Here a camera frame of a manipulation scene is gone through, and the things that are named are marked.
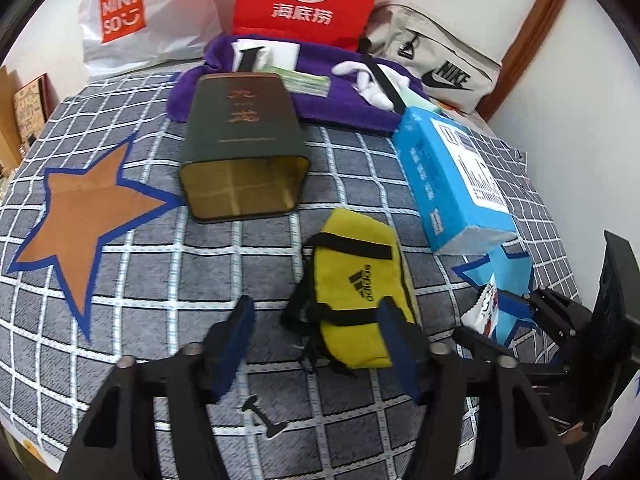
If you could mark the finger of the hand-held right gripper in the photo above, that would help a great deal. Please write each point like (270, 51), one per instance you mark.
(565, 325)
(480, 347)

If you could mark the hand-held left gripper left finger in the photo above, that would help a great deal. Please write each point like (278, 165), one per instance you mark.
(235, 340)

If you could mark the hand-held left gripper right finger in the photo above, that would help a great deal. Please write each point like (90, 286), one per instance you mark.
(400, 345)

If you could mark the strawberry print snack packet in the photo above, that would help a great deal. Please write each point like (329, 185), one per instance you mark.
(482, 315)

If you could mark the yellow mini duffel bag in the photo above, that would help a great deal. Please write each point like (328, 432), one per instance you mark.
(350, 260)

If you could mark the small black clip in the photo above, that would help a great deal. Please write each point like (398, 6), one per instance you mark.
(274, 430)

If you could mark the grey grid star bedsheet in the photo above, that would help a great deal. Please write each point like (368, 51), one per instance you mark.
(150, 285)

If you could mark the blue tissue box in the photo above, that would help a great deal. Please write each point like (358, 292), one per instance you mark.
(430, 170)

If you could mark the dark green tin box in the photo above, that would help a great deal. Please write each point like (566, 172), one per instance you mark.
(235, 110)

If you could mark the light green cloth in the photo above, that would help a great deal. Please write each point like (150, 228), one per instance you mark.
(420, 101)

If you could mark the purple towel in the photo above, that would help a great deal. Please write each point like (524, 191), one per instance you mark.
(325, 105)

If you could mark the green tissue pack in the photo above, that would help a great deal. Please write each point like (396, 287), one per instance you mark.
(305, 82)

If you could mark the white card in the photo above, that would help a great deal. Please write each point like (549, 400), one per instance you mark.
(280, 52)

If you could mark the grey backpack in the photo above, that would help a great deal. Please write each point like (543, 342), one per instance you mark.
(450, 55)

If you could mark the printed brown box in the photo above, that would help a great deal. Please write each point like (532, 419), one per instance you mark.
(32, 107)

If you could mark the white plastic shopping bag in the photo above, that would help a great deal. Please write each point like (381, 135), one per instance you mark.
(165, 15)

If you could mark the wooden bed frame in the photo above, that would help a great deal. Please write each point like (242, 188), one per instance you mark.
(530, 40)

